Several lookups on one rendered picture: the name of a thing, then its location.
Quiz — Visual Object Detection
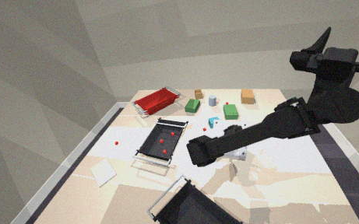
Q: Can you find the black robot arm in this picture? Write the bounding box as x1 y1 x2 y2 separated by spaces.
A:
187 47 359 167

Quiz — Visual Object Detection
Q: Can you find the green box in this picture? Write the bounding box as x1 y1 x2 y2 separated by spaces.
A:
223 104 239 120
185 99 200 113

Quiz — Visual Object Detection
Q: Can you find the grey cylinder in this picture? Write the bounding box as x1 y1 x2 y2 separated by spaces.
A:
209 95 216 107

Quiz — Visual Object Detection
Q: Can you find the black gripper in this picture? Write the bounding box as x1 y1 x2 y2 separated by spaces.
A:
290 27 359 93

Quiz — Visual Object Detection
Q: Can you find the white flat rectangular panel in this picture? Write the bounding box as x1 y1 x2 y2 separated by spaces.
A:
91 158 117 187

